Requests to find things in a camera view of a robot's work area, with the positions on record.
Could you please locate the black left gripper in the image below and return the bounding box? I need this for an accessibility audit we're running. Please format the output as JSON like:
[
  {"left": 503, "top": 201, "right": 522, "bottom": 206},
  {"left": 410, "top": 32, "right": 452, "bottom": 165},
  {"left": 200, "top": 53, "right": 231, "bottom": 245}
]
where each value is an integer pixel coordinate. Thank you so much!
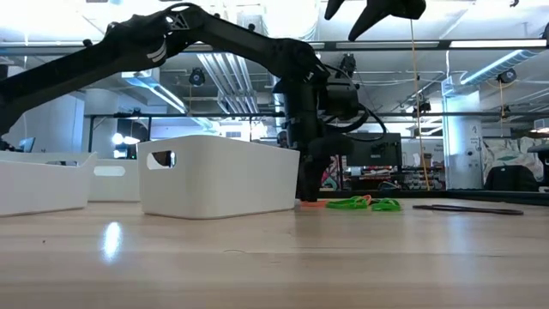
[{"left": 282, "top": 83, "right": 355, "bottom": 203}]

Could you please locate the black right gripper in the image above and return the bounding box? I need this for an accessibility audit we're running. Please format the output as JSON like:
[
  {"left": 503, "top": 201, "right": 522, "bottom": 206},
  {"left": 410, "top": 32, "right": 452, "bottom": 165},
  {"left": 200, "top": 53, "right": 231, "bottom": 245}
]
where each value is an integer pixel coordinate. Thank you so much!
[{"left": 323, "top": 0, "right": 428, "bottom": 43}]

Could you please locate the green rubber band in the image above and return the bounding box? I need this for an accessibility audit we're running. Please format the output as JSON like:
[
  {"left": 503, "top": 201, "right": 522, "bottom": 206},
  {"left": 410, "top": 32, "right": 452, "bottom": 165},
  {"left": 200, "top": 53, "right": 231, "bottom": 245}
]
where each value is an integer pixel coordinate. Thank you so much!
[
  {"left": 325, "top": 195, "right": 372, "bottom": 210},
  {"left": 370, "top": 197, "right": 403, "bottom": 213}
]

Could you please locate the white plastic basket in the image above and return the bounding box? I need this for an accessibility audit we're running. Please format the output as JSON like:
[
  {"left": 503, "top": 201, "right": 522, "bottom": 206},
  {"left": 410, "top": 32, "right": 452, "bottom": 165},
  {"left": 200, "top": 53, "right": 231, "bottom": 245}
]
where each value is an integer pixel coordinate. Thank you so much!
[
  {"left": 87, "top": 158, "right": 141, "bottom": 203},
  {"left": 0, "top": 150, "right": 98, "bottom": 218},
  {"left": 136, "top": 134, "right": 301, "bottom": 221}
]

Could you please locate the dark brown rubber band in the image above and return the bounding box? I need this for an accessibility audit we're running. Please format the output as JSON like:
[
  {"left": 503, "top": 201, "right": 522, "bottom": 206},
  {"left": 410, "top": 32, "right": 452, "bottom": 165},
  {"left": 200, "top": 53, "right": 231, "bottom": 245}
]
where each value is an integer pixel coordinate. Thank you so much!
[{"left": 412, "top": 203, "right": 525, "bottom": 216}]

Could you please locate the black computer monitor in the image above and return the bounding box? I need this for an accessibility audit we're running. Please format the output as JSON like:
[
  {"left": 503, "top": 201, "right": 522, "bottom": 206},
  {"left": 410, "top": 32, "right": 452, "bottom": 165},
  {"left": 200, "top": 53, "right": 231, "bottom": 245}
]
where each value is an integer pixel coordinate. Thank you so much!
[{"left": 345, "top": 131, "right": 404, "bottom": 168}]

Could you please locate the cluttered storage shelf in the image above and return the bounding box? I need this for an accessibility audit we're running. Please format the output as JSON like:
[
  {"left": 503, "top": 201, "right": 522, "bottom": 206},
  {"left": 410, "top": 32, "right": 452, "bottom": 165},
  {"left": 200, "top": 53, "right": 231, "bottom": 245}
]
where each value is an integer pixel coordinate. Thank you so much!
[{"left": 345, "top": 166, "right": 445, "bottom": 191}]

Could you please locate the white round column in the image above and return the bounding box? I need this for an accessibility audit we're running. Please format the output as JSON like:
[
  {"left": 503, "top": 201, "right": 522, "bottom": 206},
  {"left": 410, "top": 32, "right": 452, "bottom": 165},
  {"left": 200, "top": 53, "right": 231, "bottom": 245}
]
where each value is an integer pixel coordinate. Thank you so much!
[{"left": 440, "top": 76, "right": 485, "bottom": 191}]

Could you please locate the black office chair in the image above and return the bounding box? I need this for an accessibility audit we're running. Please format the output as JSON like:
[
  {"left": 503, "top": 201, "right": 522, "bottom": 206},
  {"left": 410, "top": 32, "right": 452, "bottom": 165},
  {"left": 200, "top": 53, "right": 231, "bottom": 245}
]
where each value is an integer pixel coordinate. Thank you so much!
[{"left": 483, "top": 165, "right": 540, "bottom": 192}]

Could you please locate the white green patterned cloth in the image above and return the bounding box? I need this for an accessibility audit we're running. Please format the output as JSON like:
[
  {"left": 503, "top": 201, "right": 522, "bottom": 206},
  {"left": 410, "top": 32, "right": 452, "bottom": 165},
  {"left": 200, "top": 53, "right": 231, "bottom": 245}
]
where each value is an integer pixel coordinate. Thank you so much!
[{"left": 480, "top": 136, "right": 546, "bottom": 173}]

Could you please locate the small distant monitor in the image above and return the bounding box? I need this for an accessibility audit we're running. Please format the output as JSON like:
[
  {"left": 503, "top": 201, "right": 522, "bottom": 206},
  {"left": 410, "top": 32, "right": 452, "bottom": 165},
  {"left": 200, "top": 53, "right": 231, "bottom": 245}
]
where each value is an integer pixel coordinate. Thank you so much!
[{"left": 16, "top": 136, "right": 38, "bottom": 154}]

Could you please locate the colourful wall mural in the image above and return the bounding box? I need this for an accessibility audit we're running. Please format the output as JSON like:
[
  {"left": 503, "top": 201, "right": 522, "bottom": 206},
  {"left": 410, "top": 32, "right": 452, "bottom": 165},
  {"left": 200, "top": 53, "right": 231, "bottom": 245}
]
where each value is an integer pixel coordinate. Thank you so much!
[{"left": 321, "top": 156, "right": 344, "bottom": 190}]

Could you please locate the black ceiling camera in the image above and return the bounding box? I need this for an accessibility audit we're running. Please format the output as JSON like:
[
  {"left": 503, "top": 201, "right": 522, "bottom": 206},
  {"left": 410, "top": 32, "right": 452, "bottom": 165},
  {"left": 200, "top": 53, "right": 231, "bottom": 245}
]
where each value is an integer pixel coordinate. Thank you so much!
[
  {"left": 497, "top": 67, "right": 518, "bottom": 85},
  {"left": 338, "top": 52, "right": 358, "bottom": 81},
  {"left": 188, "top": 67, "right": 207, "bottom": 88},
  {"left": 413, "top": 100, "right": 432, "bottom": 119}
]

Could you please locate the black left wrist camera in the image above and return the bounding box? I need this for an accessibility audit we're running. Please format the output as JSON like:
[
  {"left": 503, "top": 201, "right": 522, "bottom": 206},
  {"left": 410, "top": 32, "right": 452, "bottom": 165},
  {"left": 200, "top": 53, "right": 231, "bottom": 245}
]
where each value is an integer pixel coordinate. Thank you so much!
[{"left": 325, "top": 78, "right": 362, "bottom": 124}]

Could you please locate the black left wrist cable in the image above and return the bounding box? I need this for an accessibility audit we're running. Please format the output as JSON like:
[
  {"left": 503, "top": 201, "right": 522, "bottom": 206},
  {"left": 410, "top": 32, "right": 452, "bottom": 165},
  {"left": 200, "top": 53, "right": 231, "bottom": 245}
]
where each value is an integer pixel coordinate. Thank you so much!
[{"left": 323, "top": 64, "right": 389, "bottom": 143}]

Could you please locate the black overhead rail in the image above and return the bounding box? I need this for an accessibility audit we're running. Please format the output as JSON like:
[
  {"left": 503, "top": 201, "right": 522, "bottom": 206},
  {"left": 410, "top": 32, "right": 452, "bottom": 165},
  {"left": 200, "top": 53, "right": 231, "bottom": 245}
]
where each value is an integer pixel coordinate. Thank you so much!
[{"left": 0, "top": 39, "right": 549, "bottom": 55}]

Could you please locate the black horizontal rail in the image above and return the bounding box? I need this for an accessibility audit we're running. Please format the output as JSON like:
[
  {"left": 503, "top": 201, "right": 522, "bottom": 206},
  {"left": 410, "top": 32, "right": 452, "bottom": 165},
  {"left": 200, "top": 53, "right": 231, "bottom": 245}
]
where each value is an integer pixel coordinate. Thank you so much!
[{"left": 83, "top": 111, "right": 549, "bottom": 120}]

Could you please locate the yellow cord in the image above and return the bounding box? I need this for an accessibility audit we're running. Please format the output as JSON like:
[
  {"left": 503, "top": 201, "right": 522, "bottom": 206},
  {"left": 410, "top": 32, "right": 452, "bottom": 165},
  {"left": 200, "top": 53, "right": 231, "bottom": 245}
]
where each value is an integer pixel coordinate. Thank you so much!
[{"left": 408, "top": 19, "right": 431, "bottom": 192}]

